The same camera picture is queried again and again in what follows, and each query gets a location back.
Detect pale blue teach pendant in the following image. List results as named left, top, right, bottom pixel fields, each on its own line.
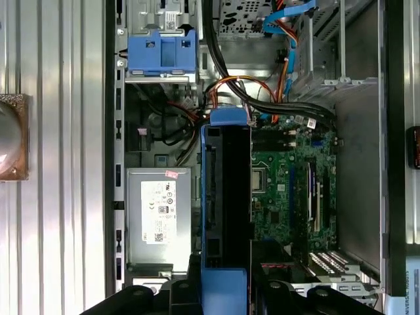
left=404, top=244, right=420, bottom=315

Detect blue flat data wire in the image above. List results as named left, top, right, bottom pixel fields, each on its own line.
left=262, top=0, right=318, bottom=103

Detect CPU socket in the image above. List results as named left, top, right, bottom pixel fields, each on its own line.
left=251, top=160, right=270, bottom=203

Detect black cable bundle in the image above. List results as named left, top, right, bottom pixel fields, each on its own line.
left=201, top=0, right=336, bottom=129

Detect black RAM slot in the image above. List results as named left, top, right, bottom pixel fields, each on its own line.
left=251, top=128, right=298, bottom=139
left=251, top=138, right=298, bottom=150

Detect black open PC case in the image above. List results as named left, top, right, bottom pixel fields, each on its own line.
left=104, top=0, right=406, bottom=315

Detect silver CPU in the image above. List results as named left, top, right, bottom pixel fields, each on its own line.
left=251, top=169, right=266, bottom=198

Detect grey power supply unit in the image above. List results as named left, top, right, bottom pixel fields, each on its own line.
left=125, top=167, right=193, bottom=265

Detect metal disk bay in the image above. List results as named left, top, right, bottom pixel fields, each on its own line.
left=288, top=0, right=383, bottom=104

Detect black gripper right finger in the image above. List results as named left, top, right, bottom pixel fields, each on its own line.
left=250, top=259, right=378, bottom=315

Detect grey metal drive cage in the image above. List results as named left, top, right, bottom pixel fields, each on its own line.
left=124, top=0, right=201, bottom=85

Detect orange power wires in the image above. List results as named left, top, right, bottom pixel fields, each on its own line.
left=203, top=0, right=299, bottom=127

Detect black box with red label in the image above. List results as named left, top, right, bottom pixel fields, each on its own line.
left=406, top=126, right=420, bottom=170

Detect hard disk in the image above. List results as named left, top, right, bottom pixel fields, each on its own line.
left=199, top=108, right=253, bottom=315

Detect green motherboard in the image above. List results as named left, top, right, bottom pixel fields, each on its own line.
left=251, top=113, right=339, bottom=260

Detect blue plastic drive carrier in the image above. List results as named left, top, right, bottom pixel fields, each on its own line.
left=127, top=29, right=198, bottom=77

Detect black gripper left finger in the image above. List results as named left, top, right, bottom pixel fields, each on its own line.
left=80, top=252, right=203, bottom=315

